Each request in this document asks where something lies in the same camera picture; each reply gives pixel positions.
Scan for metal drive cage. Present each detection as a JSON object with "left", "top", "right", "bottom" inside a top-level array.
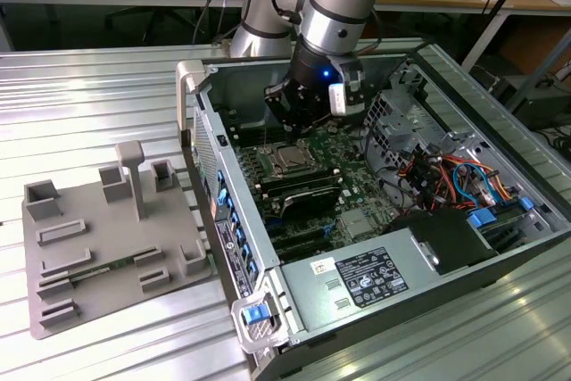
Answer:
[{"left": 363, "top": 88, "right": 447, "bottom": 177}]

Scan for black office chair base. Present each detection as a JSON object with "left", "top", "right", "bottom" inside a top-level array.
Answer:
[{"left": 104, "top": 8, "right": 188, "bottom": 43}]

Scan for green RAM stick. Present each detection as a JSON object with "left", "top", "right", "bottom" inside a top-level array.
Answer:
[{"left": 70, "top": 255, "right": 137, "bottom": 282}]

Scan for CPU square plate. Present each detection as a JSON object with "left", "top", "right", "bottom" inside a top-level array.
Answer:
[{"left": 278, "top": 147, "right": 310, "bottom": 170}]

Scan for grey power supply unit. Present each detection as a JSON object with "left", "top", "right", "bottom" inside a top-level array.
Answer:
[{"left": 278, "top": 227, "right": 441, "bottom": 333}]

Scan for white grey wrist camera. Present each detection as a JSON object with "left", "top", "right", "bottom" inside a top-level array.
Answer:
[{"left": 327, "top": 58, "right": 366, "bottom": 117}]

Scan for black expansion slots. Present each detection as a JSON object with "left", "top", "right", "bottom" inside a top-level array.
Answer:
[{"left": 267, "top": 219, "right": 334, "bottom": 261}]

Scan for red orange wire bundle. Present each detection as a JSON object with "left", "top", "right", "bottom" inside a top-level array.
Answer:
[{"left": 399, "top": 151, "right": 523, "bottom": 212}]

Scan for blue case latch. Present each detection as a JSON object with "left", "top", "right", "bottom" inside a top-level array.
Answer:
[{"left": 243, "top": 304, "right": 269, "bottom": 324}]

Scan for black graphics card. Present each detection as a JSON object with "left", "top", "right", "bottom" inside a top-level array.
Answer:
[{"left": 279, "top": 185, "right": 339, "bottom": 221}]

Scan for open grey PC case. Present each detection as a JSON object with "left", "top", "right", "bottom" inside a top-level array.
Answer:
[{"left": 176, "top": 46, "right": 571, "bottom": 381}]

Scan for large blue drive clip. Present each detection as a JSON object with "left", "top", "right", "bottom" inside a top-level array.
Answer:
[{"left": 468, "top": 207, "right": 499, "bottom": 228}]

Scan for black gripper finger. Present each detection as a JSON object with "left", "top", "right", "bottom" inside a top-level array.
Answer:
[
  {"left": 263, "top": 79, "right": 301, "bottom": 144},
  {"left": 296, "top": 91, "right": 332, "bottom": 133}
]

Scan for black installed RAM sticks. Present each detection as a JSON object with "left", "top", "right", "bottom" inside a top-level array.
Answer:
[{"left": 259, "top": 166, "right": 341, "bottom": 195}]

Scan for grey parts rack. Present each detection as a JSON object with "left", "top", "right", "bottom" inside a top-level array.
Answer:
[{"left": 21, "top": 139, "right": 213, "bottom": 340}]

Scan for black plastic air shroud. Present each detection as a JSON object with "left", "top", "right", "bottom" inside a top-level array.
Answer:
[{"left": 385, "top": 209, "right": 499, "bottom": 275}]

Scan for blue data cable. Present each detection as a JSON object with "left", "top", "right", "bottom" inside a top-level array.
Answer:
[{"left": 452, "top": 162, "right": 499, "bottom": 206}]

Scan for metal socket cover frame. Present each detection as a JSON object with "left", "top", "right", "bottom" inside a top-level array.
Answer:
[{"left": 269, "top": 139, "right": 321, "bottom": 177}]

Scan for black box under desk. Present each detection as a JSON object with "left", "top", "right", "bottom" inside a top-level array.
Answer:
[{"left": 510, "top": 84, "right": 571, "bottom": 132}]

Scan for green motherboard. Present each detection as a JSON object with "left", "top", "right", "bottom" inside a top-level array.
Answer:
[{"left": 231, "top": 117, "right": 429, "bottom": 261}]

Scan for black RAM slot bank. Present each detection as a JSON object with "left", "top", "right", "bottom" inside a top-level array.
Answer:
[{"left": 229, "top": 115, "right": 291, "bottom": 144}]

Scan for silver chipset heatsink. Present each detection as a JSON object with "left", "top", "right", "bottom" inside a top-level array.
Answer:
[{"left": 341, "top": 209, "right": 380, "bottom": 237}]

